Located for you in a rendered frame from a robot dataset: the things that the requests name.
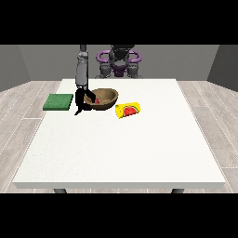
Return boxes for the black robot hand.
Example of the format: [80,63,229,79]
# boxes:
[73,87,97,116]

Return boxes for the yellow cup with melon print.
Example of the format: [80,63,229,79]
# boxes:
[114,101,141,120]

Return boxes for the green square pad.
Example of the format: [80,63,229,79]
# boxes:
[42,93,74,112]

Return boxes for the brown wooden bowl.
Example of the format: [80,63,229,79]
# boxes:
[83,87,120,112]

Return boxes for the grey robot trunk purple rings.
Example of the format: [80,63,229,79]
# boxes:
[94,45,144,80]

